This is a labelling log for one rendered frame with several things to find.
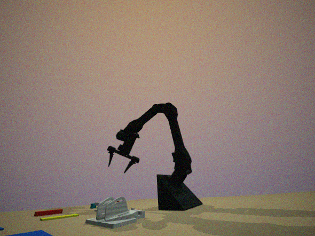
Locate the dark red flat bar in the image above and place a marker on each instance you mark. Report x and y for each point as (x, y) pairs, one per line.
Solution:
(48, 212)

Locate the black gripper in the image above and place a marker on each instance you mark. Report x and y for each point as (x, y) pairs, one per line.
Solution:
(125, 148)

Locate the blue flat square plate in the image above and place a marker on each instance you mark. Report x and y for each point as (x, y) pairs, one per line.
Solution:
(34, 233)

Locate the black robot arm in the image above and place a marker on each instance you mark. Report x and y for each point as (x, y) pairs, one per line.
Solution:
(181, 155)

